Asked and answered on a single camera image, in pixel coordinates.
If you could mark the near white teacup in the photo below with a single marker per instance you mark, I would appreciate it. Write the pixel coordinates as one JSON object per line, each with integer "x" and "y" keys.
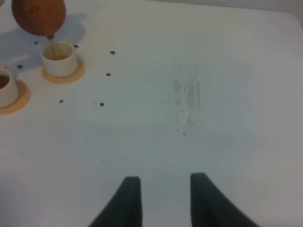
{"x": 8, "y": 88}

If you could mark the brown clay teapot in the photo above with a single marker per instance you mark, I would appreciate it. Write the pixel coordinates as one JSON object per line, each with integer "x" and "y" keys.
{"x": 39, "y": 17}

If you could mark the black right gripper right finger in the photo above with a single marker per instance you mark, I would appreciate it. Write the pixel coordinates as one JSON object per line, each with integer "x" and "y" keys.
{"x": 210, "y": 208}

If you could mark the far white teacup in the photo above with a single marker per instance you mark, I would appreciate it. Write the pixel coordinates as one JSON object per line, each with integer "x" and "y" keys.
{"x": 59, "y": 59}

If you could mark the near orange cup coaster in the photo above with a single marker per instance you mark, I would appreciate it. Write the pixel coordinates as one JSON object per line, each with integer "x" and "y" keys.
{"x": 22, "y": 100}

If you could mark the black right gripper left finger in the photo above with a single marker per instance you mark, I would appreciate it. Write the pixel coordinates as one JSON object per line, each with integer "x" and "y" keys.
{"x": 125, "y": 207}

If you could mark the white teacup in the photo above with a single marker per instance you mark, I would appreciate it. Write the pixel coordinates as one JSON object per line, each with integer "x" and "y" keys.
{"x": 59, "y": 59}
{"x": 8, "y": 88}

